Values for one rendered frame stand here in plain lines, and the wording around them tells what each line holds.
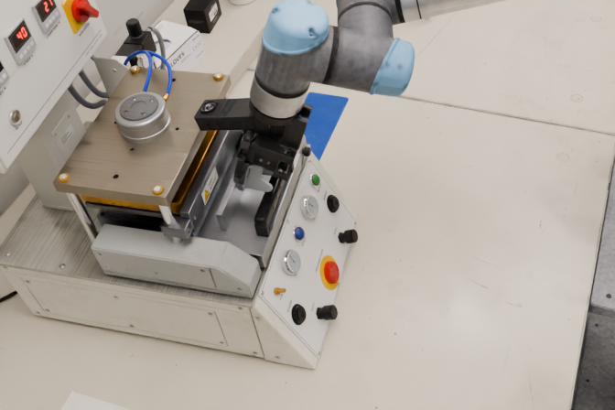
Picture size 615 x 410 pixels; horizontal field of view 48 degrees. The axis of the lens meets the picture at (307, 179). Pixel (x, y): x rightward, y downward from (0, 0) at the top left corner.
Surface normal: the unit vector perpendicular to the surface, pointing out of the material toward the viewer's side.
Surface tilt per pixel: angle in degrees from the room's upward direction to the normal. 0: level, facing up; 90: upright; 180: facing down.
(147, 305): 90
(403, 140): 0
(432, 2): 88
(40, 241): 0
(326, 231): 65
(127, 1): 90
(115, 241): 0
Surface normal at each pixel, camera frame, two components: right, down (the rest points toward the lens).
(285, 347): -0.25, 0.73
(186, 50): 0.87, 0.26
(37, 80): 0.96, 0.11
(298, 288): 0.82, -0.18
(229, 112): -0.29, -0.71
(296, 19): 0.22, -0.60
